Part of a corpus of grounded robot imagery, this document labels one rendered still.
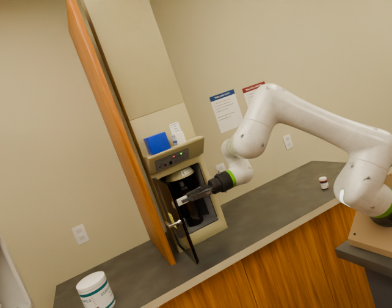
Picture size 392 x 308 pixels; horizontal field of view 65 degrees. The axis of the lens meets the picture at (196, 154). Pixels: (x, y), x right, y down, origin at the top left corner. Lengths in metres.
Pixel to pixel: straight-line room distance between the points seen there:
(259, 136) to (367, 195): 0.40
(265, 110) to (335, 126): 0.24
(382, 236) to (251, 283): 0.68
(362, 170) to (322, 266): 0.91
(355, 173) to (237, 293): 0.86
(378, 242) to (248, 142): 0.62
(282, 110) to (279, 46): 1.58
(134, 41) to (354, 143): 1.15
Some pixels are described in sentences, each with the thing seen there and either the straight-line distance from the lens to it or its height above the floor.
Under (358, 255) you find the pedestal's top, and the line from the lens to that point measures 1.36.
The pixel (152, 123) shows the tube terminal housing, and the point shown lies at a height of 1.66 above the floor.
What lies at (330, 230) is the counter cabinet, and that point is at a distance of 1.93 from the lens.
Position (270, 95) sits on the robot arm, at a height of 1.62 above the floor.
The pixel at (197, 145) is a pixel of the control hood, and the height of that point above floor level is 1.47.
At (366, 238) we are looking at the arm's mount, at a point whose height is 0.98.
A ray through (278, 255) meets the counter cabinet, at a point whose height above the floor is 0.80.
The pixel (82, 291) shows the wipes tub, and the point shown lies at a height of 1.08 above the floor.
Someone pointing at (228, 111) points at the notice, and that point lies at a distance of 2.29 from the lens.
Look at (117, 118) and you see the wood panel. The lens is 1.52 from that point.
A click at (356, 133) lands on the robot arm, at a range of 1.17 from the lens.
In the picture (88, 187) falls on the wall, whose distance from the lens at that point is 2.04.
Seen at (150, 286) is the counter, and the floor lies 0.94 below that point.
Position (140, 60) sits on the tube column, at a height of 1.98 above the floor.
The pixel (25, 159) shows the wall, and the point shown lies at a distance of 2.05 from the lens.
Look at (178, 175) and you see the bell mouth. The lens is 1.71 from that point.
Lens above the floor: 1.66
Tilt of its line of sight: 8 degrees down
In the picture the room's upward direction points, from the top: 19 degrees counter-clockwise
